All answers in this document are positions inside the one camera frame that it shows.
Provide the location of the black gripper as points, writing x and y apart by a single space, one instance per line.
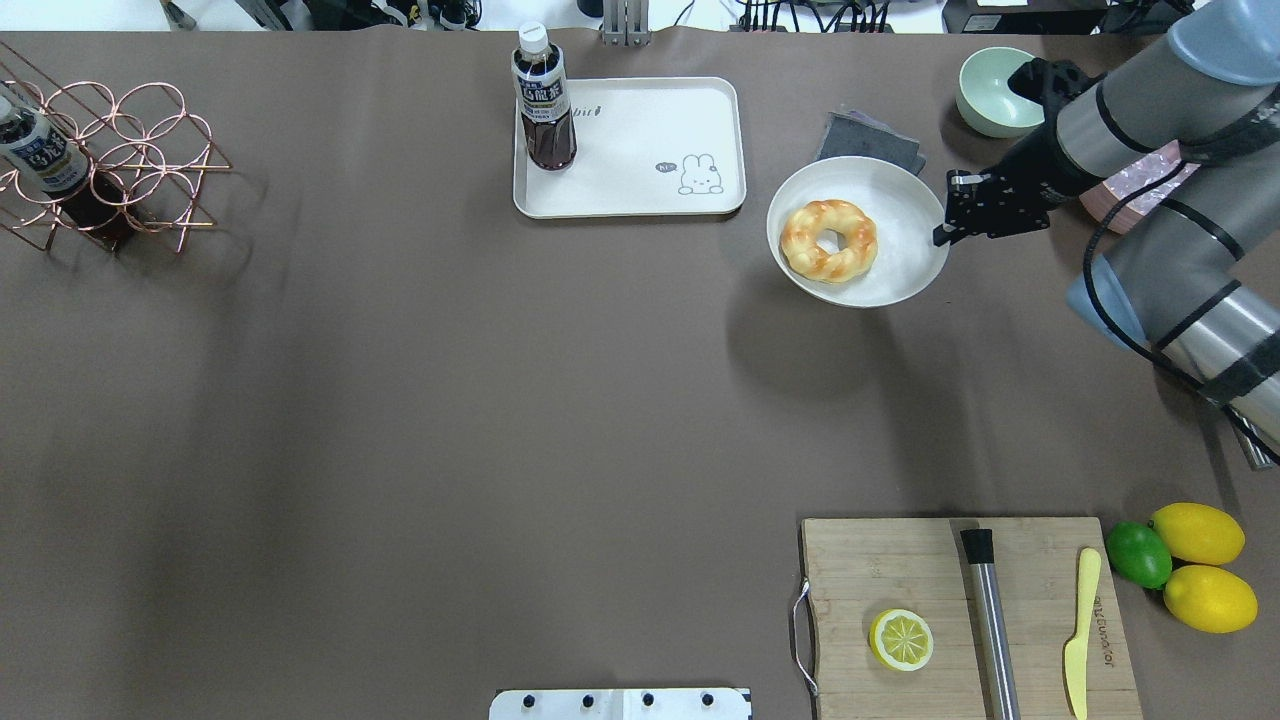
1033 166

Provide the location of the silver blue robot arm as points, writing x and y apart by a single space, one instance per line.
1165 290

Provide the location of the glazed twisted donut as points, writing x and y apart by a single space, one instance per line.
830 241

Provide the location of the white rabbit tray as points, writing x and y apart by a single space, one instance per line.
648 147

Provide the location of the tea bottle on tray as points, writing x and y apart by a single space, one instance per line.
542 98

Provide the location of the white plate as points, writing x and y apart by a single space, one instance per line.
905 213

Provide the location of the grey folded cloth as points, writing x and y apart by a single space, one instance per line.
853 134

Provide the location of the mint green bowl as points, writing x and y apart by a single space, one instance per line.
985 100

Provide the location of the wooden cutting board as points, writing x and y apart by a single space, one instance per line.
857 568

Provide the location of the green lime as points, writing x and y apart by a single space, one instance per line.
1137 553

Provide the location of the yellow lemon far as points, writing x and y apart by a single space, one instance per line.
1194 532

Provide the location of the yellow lemon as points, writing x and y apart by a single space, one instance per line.
1210 599
1194 532

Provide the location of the lemon half slice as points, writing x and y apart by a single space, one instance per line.
901 640

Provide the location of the yellow plastic knife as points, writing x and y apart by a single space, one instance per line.
1076 650

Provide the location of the yellow lemon near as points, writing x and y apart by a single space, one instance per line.
1210 599

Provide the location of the tea bottle in rack rear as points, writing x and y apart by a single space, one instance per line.
90 201

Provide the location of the aluminium frame post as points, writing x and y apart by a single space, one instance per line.
626 23

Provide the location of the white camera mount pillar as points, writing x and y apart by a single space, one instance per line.
624 703

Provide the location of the copper wire bottle rack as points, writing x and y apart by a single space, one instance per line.
150 159

